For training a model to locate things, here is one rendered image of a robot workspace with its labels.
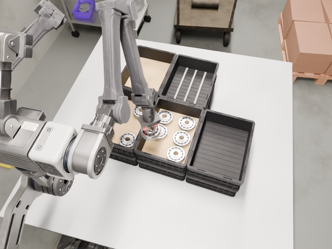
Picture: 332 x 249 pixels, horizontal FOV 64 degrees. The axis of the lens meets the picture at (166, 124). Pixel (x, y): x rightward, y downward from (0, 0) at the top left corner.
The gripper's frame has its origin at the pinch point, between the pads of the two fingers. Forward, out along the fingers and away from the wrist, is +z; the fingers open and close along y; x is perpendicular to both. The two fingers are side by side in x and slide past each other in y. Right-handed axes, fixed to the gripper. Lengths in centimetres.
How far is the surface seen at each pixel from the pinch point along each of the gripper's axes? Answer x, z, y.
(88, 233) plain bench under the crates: 26, 34, 51
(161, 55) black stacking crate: -61, 16, -35
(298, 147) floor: 19, 104, -133
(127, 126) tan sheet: -20.3, 21.4, 8.0
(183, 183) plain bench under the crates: 23.4, 34.2, -8.2
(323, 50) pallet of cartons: -44, 66, -200
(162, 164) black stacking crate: 13.1, 20.3, 0.0
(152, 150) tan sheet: 2.2, 21.3, 1.3
